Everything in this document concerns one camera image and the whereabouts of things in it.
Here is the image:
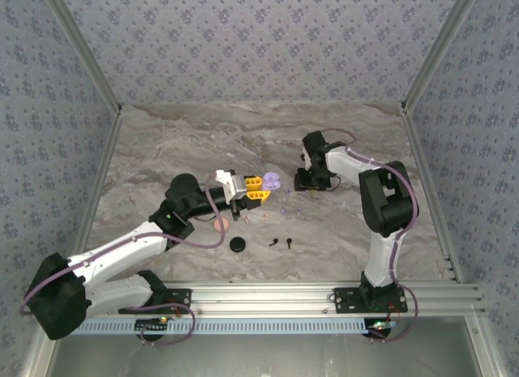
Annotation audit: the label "small black electronics board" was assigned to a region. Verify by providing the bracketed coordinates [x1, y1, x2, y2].
[135, 316, 170, 333]
[367, 319, 397, 337]

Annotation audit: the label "aluminium table side rail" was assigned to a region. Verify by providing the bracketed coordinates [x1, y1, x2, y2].
[75, 109, 123, 252]
[402, 109, 465, 283]

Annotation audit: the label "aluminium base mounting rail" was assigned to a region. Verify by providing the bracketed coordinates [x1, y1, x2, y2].
[46, 281, 486, 317]

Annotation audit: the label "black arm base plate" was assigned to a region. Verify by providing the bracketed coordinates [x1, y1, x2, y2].
[333, 287, 408, 315]
[118, 287, 193, 315]

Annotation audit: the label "light blue slotted cable duct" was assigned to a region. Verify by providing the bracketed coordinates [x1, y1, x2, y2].
[75, 316, 392, 336]

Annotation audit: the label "aluminium frame post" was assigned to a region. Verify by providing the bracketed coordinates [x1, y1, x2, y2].
[39, 0, 123, 114]
[401, 0, 486, 114]

